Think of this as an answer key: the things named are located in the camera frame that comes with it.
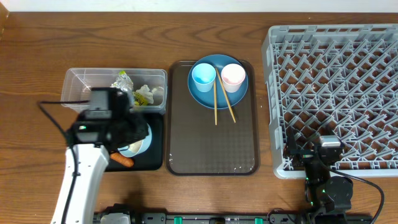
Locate light blue bowl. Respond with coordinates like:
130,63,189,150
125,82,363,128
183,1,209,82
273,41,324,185
118,125,152,157

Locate orange carrot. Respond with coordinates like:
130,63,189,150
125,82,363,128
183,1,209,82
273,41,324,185
110,152,134,167

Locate yellow snack wrapper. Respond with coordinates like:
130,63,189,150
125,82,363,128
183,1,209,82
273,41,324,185
111,70,148,106

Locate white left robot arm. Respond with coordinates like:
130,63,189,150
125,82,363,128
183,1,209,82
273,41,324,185
51,113,149,223

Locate grey dishwasher rack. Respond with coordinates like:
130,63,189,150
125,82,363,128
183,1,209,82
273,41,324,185
261,24,397,179

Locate black tray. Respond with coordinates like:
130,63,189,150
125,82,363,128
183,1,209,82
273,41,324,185
106,113,164,172

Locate clear plastic bin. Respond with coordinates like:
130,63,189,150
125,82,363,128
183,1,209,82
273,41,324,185
61,68,167,114

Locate brown serving tray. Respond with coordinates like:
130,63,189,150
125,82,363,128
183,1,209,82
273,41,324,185
165,60,260,176

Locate dark blue plate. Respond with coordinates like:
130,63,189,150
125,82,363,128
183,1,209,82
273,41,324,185
188,54,249,110

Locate light blue cup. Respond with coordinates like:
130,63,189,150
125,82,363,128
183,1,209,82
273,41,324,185
192,63,216,93

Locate left wooden chopstick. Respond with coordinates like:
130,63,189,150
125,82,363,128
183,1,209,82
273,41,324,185
213,79,218,126

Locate wooden chopstick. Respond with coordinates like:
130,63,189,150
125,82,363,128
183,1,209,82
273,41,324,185
213,79,218,126
215,67,236,123

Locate pink cup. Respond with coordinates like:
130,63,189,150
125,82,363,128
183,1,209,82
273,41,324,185
221,63,246,93

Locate right wooden chopstick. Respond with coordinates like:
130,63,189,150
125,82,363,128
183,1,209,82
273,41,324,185
215,67,236,123

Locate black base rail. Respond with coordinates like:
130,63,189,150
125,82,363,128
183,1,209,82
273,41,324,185
93,203,374,224

